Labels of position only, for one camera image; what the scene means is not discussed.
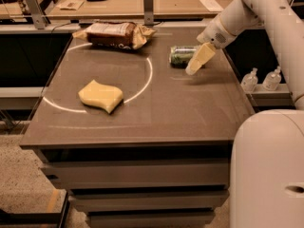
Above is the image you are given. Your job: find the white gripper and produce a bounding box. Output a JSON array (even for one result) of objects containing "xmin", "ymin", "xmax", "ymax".
[{"xmin": 185, "ymin": 15, "xmax": 244, "ymax": 75}]

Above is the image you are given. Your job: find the green soda can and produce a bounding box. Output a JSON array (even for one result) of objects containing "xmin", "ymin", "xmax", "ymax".
[{"xmin": 169, "ymin": 46, "xmax": 198, "ymax": 68}]

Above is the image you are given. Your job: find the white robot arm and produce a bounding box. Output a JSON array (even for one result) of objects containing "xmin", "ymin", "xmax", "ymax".
[{"xmin": 197, "ymin": 0, "xmax": 304, "ymax": 228}]

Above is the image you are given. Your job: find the white paper sheet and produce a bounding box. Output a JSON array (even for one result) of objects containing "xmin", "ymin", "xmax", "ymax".
[{"xmin": 200, "ymin": 0, "xmax": 223, "ymax": 12}]

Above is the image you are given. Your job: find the clear bottle left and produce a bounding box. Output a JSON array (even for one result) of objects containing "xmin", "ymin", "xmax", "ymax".
[{"xmin": 240, "ymin": 67, "xmax": 258, "ymax": 92}]

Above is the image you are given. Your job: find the clear bottle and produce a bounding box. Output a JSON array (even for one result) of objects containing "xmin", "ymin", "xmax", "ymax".
[
  {"xmin": 262, "ymin": 66, "xmax": 281, "ymax": 91},
  {"xmin": 240, "ymin": 67, "xmax": 258, "ymax": 92}
]

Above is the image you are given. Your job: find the clear bottle right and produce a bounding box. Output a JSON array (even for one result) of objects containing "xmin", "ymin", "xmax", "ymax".
[{"xmin": 262, "ymin": 66, "xmax": 281, "ymax": 91}]

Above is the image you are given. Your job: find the brown chip bag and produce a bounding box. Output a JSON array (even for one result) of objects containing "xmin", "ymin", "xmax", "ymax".
[{"xmin": 73, "ymin": 22, "xmax": 156, "ymax": 50}]

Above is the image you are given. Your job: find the yellow sponge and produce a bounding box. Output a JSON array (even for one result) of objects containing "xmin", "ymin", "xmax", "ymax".
[{"xmin": 78, "ymin": 80, "xmax": 124, "ymax": 114}]

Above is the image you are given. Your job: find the grey drawer cabinet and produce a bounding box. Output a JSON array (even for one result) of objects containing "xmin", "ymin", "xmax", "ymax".
[{"xmin": 33, "ymin": 142, "xmax": 232, "ymax": 228}]

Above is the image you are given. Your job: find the small paper card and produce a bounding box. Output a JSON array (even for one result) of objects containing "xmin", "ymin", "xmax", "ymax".
[{"xmin": 58, "ymin": 0, "xmax": 84, "ymax": 10}]

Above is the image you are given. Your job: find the metal bracket centre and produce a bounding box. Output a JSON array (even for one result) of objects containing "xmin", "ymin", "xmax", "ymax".
[{"xmin": 143, "ymin": 0, "xmax": 154, "ymax": 26}]

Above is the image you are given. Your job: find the metal bracket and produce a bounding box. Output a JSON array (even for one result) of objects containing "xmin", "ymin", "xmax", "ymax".
[
  {"xmin": 25, "ymin": 0, "xmax": 48, "ymax": 29},
  {"xmin": 143, "ymin": 0, "xmax": 154, "ymax": 26}
]

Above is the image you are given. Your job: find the metal bracket left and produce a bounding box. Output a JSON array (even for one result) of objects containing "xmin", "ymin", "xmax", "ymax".
[{"xmin": 25, "ymin": 0, "xmax": 48, "ymax": 29}]

